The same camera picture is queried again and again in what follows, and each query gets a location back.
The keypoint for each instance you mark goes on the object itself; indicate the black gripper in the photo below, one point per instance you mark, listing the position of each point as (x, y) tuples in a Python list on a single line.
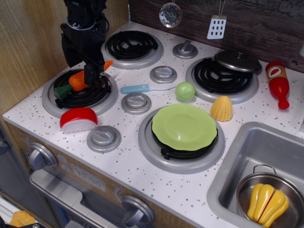
[(84, 45)]

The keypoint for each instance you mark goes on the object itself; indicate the orange toy carrot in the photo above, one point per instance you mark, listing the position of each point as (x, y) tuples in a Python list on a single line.
[(75, 83)]

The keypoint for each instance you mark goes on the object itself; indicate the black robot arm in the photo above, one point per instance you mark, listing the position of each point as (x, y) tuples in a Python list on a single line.
[(83, 14)]

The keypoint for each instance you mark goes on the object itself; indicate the green plastic plate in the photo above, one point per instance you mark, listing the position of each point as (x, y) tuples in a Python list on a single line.
[(181, 113)]

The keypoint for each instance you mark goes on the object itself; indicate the black front-left burner coil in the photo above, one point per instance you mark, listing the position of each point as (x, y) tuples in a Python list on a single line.
[(86, 96)]

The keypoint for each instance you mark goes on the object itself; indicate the black back-left burner coil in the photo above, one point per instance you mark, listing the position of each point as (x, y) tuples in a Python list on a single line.
[(129, 45)]

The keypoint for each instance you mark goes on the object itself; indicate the silver stovetop knob middle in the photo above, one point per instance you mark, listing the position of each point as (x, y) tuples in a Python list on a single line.
[(136, 103)]

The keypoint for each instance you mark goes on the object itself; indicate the silver stovetop knob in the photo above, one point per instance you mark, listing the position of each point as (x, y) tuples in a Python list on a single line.
[(163, 74), (136, 103), (103, 139), (185, 50)]

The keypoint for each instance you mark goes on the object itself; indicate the silver stovetop knob front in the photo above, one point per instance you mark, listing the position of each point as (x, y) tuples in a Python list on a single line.
[(103, 139)]

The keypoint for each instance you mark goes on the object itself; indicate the silver stovetop knob upper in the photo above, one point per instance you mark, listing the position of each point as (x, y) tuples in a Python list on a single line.
[(163, 74)]

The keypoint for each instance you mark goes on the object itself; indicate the silver oven dial left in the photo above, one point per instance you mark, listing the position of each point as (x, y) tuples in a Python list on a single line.
[(41, 157)]

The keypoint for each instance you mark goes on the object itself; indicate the silver oven dial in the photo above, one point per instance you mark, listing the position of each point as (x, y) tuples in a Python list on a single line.
[(41, 157), (136, 213)]

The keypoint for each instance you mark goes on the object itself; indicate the hanging steel strainer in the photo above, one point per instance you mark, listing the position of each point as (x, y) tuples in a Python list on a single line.
[(170, 15)]

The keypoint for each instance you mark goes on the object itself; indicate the silver stovetop knob back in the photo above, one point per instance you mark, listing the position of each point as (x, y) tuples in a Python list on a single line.
[(185, 50)]

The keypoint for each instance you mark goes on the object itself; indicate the green toy apple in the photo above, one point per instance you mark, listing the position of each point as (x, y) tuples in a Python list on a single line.
[(185, 91)]

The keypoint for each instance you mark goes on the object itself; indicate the black front-right burner coil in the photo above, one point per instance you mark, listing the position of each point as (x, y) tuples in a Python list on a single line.
[(187, 153)]

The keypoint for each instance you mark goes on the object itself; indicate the black back-right burner coil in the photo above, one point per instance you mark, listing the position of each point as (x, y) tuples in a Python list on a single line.
[(216, 78)]

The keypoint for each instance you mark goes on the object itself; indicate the hanging white spatula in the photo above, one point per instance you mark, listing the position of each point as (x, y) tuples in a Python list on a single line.
[(217, 24)]

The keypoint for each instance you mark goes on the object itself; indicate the yellow toy corn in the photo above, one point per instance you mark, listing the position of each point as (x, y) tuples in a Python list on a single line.
[(222, 109)]

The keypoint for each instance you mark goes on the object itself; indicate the silver oven dial right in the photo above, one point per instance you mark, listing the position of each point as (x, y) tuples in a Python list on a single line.
[(136, 213)]

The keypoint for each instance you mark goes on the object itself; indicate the steel pot lid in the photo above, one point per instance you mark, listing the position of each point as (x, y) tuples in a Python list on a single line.
[(238, 61)]

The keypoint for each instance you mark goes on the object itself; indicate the orange toy on floor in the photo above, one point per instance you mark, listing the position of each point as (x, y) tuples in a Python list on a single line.
[(21, 218)]

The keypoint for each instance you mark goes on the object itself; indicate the silver toy sink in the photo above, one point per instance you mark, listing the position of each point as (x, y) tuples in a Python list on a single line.
[(255, 143)]

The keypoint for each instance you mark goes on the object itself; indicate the red ketchup bottle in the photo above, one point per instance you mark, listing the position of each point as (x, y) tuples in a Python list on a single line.
[(278, 83)]

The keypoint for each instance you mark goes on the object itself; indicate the yellow toy squash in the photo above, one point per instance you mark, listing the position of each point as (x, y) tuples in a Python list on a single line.
[(266, 204)]

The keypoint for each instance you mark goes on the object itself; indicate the small steel pot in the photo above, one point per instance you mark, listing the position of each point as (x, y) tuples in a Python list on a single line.
[(265, 174)]

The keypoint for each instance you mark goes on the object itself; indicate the blue handled toy knife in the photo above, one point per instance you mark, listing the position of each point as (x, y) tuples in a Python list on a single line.
[(145, 88)]

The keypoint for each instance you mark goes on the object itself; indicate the silver oven door handle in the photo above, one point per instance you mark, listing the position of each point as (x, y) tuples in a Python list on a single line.
[(68, 197)]

